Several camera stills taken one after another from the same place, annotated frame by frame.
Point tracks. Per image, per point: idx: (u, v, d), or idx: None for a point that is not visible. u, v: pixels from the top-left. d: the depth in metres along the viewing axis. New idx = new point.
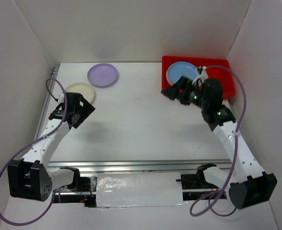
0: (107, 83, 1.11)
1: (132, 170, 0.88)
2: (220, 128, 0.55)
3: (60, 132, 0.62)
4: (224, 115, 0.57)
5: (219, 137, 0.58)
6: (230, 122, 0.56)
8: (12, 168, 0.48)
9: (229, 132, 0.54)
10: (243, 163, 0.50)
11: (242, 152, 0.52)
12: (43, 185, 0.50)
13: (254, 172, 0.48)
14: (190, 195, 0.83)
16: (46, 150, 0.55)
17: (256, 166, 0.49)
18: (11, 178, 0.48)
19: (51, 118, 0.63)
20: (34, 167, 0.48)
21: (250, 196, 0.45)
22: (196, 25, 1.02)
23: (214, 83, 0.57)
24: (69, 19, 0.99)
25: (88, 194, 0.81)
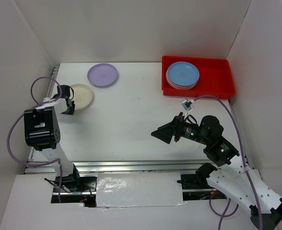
0: (107, 83, 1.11)
1: (132, 170, 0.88)
2: (229, 166, 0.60)
3: (59, 103, 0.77)
4: (227, 150, 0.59)
5: (228, 173, 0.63)
6: (235, 156, 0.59)
8: (28, 113, 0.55)
9: (238, 167, 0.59)
10: (262, 196, 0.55)
11: (257, 185, 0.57)
12: (55, 126, 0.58)
13: (274, 202, 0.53)
14: (190, 195, 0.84)
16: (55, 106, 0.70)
17: (274, 195, 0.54)
18: (27, 121, 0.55)
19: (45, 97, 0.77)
20: (47, 108, 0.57)
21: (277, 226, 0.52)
22: (196, 25, 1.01)
23: (213, 126, 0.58)
24: (69, 19, 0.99)
25: (88, 194, 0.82)
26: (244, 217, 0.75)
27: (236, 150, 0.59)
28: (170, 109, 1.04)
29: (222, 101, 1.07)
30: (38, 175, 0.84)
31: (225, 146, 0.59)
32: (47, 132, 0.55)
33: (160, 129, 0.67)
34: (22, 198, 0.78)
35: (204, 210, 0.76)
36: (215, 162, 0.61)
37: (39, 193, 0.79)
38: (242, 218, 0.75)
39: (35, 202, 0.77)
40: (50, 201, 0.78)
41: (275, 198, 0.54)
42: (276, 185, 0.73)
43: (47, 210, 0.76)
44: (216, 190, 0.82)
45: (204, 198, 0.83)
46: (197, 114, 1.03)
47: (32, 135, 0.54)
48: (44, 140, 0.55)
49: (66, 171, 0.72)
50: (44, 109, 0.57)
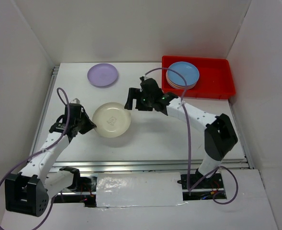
0: (107, 83, 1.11)
1: (132, 170, 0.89)
2: (169, 107, 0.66)
3: (59, 146, 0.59)
4: (166, 97, 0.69)
5: (174, 115, 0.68)
6: (174, 99, 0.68)
8: (10, 183, 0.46)
9: (176, 105, 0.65)
10: (198, 119, 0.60)
11: (194, 112, 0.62)
12: (39, 200, 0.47)
13: (209, 120, 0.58)
14: (189, 195, 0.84)
16: (46, 165, 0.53)
17: (208, 115, 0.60)
18: (7, 191, 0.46)
19: (51, 131, 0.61)
20: (31, 181, 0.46)
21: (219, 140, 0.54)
22: (196, 25, 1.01)
23: (147, 81, 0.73)
24: (69, 19, 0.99)
25: (88, 194, 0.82)
26: (244, 217, 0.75)
27: (175, 96, 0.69)
28: None
29: (222, 101, 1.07)
30: None
31: (165, 96, 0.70)
32: (28, 207, 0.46)
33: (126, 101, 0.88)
34: None
35: (204, 210, 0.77)
36: (163, 111, 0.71)
37: None
38: (242, 217, 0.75)
39: None
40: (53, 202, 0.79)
41: (210, 116, 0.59)
42: (277, 185, 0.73)
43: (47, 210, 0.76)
44: (216, 190, 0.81)
45: (203, 198, 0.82)
46: None
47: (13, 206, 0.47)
48: (25, 212, 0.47)
49: (68, 179, 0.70)
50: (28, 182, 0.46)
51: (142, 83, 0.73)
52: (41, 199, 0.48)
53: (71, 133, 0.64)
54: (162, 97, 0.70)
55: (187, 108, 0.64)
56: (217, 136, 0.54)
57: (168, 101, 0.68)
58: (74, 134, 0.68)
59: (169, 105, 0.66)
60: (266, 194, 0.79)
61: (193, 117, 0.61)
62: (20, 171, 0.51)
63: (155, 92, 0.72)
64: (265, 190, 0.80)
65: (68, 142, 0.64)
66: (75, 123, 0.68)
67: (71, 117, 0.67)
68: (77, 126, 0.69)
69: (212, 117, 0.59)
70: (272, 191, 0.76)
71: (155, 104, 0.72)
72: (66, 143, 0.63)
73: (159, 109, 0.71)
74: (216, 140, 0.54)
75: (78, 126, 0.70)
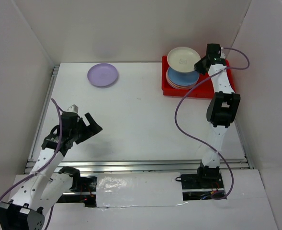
0: (107, 84, 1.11)
1: (132, 170, 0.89)
2: (211, 66, 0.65)
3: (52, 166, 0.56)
4: (219, 60, 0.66)
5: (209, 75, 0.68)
6: (221, 64, 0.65)
8: (1, 212, 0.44)
9: (217, 68, 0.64)
10: (220, 85, 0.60)
11: (223, 79, 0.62)
12: (34, 223, 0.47)
13: (226, 91, 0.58)
14: (189, 195, 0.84)
16: (38, 190, 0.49)
17: (230, 89, 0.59)
18: (1, 218, 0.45)
19: (44, 146, 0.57)
20: (23, 211, 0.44)
21: (218, 106, 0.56)
22: (196, 25, 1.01)
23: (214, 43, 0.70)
24: (69, 19, 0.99)
25: (88, 194, 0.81)
26: (244, 216, 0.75)
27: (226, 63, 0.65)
28: (170, 109, 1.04)
29: None
30: None
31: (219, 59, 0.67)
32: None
33: None
34: None
35: (204, 210, 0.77)
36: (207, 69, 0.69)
37: None
38: (242, 217, 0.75)
39: None
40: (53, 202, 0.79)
41: (230, 90, 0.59)
42: (276, 185, 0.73)
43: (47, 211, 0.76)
44: (216, 190, 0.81)
45: (203, 198, 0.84)
46: (197, 114, 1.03)
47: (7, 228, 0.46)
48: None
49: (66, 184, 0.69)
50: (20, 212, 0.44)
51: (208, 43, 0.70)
52: (36, 222, 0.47)
53: (64, 145, 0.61)
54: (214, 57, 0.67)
55: (222, 74, 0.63)
56: (219, 101, 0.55)
57: (216, 62, 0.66)
58: (69, 146, 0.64)
59: (213, 65, 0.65)
60: (266, 194, 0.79)
61: (217, 82, 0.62)
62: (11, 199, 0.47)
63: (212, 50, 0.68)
64: (265, 190, 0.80)
65: (63, 155, 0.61)
66: (70, 134, 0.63)
67: (65, 129, 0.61)
68: (72, 137, 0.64)
69: (230, 91, 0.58)
70: (271, 191, 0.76)
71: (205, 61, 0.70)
72: (61, 157, 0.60)
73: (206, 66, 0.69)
74: (216, 104, 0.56)
75: (73, 136, 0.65)
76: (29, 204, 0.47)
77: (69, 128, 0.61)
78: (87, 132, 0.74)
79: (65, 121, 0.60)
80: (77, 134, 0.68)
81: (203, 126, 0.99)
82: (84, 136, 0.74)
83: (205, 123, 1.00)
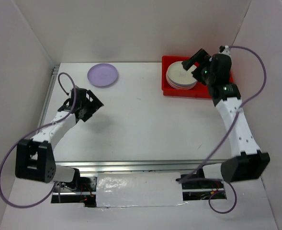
0: (107, 84, 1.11)
1: (132, 170, 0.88)
2: (224, 103, 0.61)
3: (67, 123, 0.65)
4: (230, 90, 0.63)
5: (220, 111, 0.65)
6: (234, 98, 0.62)
8: (22, 146, 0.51)
9: (231, 108, 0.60)
10: (240, 139, 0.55)
11: (242, 129, 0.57)
12: (48, 167, 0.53)
13: (249, 148, 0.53)
14: (190, 195, 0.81)
16: (52, 136, 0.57)
17: (253, 143, 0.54)
18: (19, 154, 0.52)
19: (60, 110, 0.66)
20: (42, 146, 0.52)
21: (242, 169, 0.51)
22: (196, 25, 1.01)
23: (223, 59, 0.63)
24: (69, 19, 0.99)
25: (88, 194, 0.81)
26: (244, 217, 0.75)
27: (238, 94, 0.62)
28: (170, 109, 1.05)
29: None
30: None
31: (228, 86, 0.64)
32: (36, 171, 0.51)
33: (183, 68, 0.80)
34: (21, 199, 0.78)
35: (205, 210, 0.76)
36: (214, 99, 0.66)
37: (39, 194, 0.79)
38: (242, 217, 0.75)
39: (34, 203, 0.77)
40: (50, 202, 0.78)
41: (253, 146, 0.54)
42: (276, 185, 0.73)
43: (47, 210, 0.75)
44: (216, 190, 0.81)
45: (204, 198, 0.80)
46: (197, 114, 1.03)
47: (22, 169, 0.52)
48: (33, 178, 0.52)
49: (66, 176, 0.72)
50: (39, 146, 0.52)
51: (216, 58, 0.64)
52: (49, 165, 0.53)
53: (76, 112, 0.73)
54: (224, 86, 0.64)
55: (239, 118, 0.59)
56: (243, 167, 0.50)
57: (227, 96, 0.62)
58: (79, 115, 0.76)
59: (226, 101, 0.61)
60: (266, 194, 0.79)
61: (236, 132, 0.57)
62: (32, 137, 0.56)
63: (222, 75, 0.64)
64: (265, 190, 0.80)
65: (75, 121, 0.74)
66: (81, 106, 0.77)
67: (77, 100, 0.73)
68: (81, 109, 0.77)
69: (254, 148, 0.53)
70: (271, 191, 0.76)
71: (212, 87, 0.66)
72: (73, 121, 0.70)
73: (213, 95, 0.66)
74: (241, 168, 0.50)
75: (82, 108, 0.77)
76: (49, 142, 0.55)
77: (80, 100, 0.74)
78: (93, 109, 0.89)
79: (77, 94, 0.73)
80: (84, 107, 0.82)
81: (203, 126, 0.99)
82: (90, 113, 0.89)
83: (205, 123, 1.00)
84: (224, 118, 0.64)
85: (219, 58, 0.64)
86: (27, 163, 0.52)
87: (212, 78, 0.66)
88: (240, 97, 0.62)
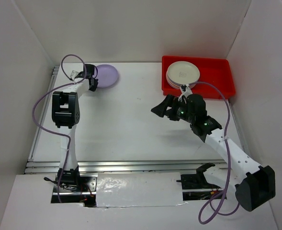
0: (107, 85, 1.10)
1: (132, 170, 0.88)
2: (210, 137, 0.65)
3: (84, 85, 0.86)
4: (210, 124, 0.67)
5: (211, 145, 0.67)
6: (217, 129, 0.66)
8: (56, 96, 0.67)
9: (218, 137, 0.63)
10: (239, 162, 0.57)
11: (236, 153, 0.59)
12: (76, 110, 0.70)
13: (251, 167, 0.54)
14: (190, 195, 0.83)
16: (77, 90, 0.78)
17: (252, 162, 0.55)
18: (54, 101, 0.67)
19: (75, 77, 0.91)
20: (71, 94, 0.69)
21: (255, 193, 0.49)
22: (196, 25, 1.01)
23: (197, 98, 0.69)
24: (69, 19, 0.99)
25: (88, 194, 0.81)
26: (244, 217, 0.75)
27: (219, 125, 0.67)
28: None
29: (222, 101, 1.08)
30: (38, 175, 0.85)
31: (208, 122, 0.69)
32: (69, 113, 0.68)
33: (157, 108, 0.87)
34: (21, 199, 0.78)
35: (205, 210, 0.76)
36: (200, 136, 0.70)
37: (39, 194, 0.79)
38: (242, 218, 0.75)
39: (35, 203, 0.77)
40: (50, 202, 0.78)
41: (253, 164, 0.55)
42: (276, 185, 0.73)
43: (47, 210, 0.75)
44: (216, 190, 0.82)
45: (204, 198, 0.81)
46: None
47: (57, 113, 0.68)
48: (65, 118, 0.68)
49: (71, 165, 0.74)
50: (69, 95, 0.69)
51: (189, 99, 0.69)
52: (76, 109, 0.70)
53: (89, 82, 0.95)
54: (204, 122, 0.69)
55: (229, 143, 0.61)
56: (255, 188, 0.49)
57: (210, 129, 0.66)
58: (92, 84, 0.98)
59: (211, 135, 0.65)
60: None
61: (233, 158, 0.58)
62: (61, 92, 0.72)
63: (201, 112, 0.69)
64: None
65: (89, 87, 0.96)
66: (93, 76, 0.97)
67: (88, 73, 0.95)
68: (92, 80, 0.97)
69: (255, 166, 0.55)
70: None
71: (195, 126, 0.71)
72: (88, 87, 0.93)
73: (198, 133, 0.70)
74: (253, 190, 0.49)
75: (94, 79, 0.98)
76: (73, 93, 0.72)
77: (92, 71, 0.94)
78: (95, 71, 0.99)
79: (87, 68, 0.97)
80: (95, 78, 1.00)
81: None
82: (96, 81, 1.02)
83: None
84: (217, 151, 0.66)
85: (194, 100, 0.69)
86: (60, 109, 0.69)
87: (193, 118, 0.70)
88: (220, 127, 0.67)
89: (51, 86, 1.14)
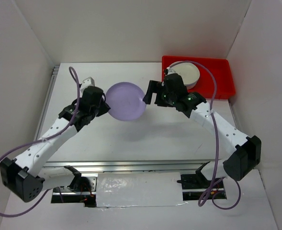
0: (134, 117, 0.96)
1: (132, 170, 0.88)
2: (196, 112, 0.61)
3: (63, 136, 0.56)
4: (194, 98, 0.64)
5: (197, 120, 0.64)
6: (202, 103, 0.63)
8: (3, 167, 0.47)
9: (204, 112, 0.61)
10: (228, 135, 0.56)
11: (223, 126, 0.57)
12: (29, 189, 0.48)
13: (240, 140, 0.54)
14: (189, 195, 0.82)
16: (39, 158, 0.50)
17: (240, 134, 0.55)
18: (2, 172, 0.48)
19: (61, 116, 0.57)
20: (20, 174, 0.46)
21: (244, 163, 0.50)
22: (196, 25, 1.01)
23: (172, 76, 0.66)
24: (69, 19, 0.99)
25: (88, 194, 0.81)
26: (244, 216, 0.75)
27: (203, 98, 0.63)
28: (170, 109, 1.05)
29: (223, 101, 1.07)
30: None
31: (191, 96, 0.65)
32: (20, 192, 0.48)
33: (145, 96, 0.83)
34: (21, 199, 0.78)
35: (204, 210, 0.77)
36: (186, 113, 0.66)
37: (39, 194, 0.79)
38: (242, 217, 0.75)
39: (34, 203, 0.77)
40: (50, 201, 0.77)
41: (241, 136, 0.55)
42: (276, 184, 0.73)
43: (47, 210, 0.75)
44: (216, 190, 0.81)
45: None
46: None
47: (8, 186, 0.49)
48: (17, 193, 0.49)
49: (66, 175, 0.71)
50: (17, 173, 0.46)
51: (165, 77, 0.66)
52: (31, 188, 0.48)
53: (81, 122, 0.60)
54: (187, 97, 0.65)
55: (216, 118, 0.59)
56: (244, 159, 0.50)
57: (195, 104, 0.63)
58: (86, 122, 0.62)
59: (196, 110, 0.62)
60: (266, 194, 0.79)
61: (221, 132, 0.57)
62: (16, 157, 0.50)
63: (179, 89, 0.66)
64: (265, 190, 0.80)
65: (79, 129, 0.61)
66: (90, 111, 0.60)
67: (86, 104, 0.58)
68: (90, 116, 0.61)
69: (243, 137, 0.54)
70: (271, 190, 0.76)
71: (178, 103, 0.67)
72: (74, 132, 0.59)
73: (183, 110, 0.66)
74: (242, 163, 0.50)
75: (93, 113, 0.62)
76: (29, 169, 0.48)
77: (90, 103, 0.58)
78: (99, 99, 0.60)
79: (86, 95, 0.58)
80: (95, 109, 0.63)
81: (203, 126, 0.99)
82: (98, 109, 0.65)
83: None
84: (204, 127, 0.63)
85: (170, 78, 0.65)
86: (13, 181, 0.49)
87: (174, 96, 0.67)
88: (205, 99, 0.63)
89: (51, 86, 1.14)
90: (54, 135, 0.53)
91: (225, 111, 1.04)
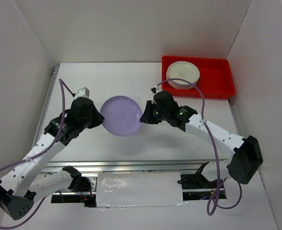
0: (131, 132, 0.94)
1: (132, 170, 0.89)
2: (189, 124, 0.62)
3: (49, 154, 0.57)
4: (185, 112, 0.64)
5: (192, 132, 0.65)
6: (193, 115, 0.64)
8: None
9: (197, 123, 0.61)
10: (224, 140, 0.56)
11: (218, 132, 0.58)
12: (18, 208, 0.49)
13: (237, 143, 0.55)
14: (190, 195, 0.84)
16: (24, 179, 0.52)
17: (235, 137, 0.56)
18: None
19: (46, 131, 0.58)
20: (6, 196, 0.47)
21: (247, 165, 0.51)
22: (196, 24, 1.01)
23: (162, 94, 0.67)
24: (68, 19, 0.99)
25: (88, 194, 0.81)
26: (244, 216, 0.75)
27: (194, 110, 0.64)
28: None
29: (223, 101, 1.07)
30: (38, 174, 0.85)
31: (183, 110, 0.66)
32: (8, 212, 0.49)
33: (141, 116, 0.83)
34: None
35: (204, 210, 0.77)
36: (180, 127, 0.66)
37: None
38: (242, 217, 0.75)
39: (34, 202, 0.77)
40: (50, 201, 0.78)
41: (236, 138, 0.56)
42: (276, 185, 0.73)
43: (47, 210, 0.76)
44: None
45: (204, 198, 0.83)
46: None
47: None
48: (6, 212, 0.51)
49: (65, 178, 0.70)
50: (4, 194, 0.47)
51: (155, 97, 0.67)
52: (20, 207, 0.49)
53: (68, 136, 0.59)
54: (179, 111, 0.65)
55: (209, 126, 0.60)
56: (246, 161, 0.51)
57: (187, 117, 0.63)
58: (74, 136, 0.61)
59: (189, 123, 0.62)
60: (267, 194, 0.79)
61: (218, 139, 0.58)
62: (0, 179, 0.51)
63: (171, 106, 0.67)
64: (265, 190, 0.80)
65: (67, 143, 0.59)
66: (77, 124, 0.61)
67: (74, 117, 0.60)
68: (79, 129, 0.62)
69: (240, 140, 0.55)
70: (271, 191, 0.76)
71: (171, 120, 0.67)
72: (61, 147, 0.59)
73: (177, 125, 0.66)
74: (245, 165, 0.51)
75: (80, 127, 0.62)
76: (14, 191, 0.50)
77: (79, 115, 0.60)
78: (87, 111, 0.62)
79: (75, 107, 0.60)
80: (83, 123, 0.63)
81: None
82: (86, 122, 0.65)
83: None
84: (200, 137, 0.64)
85: (160, 96, 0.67)
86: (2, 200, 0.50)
87: (166, 112, 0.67)
88: (196, 111, 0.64)
89: (51, 86, 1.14)
90: (39, 154, 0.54)
91: (225, 111, 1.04)
